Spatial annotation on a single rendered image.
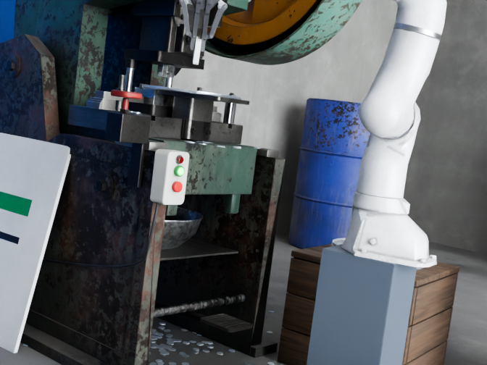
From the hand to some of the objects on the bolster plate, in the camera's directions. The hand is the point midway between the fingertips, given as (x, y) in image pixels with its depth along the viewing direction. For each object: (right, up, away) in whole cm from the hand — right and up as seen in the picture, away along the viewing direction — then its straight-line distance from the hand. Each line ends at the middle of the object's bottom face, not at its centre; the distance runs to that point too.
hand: (196, 50), depth 195 cm
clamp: (-24, -15, +14) cm, 32 cm away
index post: (+8, -17, +32) cm, 37 cm away
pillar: (-23, -11, +24) cm, 35 cm away
